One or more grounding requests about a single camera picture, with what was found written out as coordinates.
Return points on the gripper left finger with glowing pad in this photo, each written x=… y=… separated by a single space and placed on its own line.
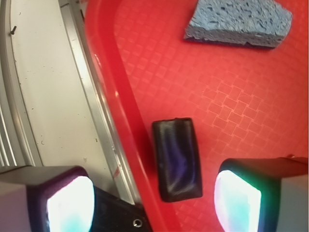
x=46 y=199

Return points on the blue sponge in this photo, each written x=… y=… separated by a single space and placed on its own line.
x=253 y=23

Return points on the black box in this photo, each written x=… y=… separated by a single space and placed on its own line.
x=177 y=159

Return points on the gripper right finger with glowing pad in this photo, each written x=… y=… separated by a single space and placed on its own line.
x=263 y=195

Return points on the red plastic tray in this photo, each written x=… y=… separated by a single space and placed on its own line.
x=244 y=102

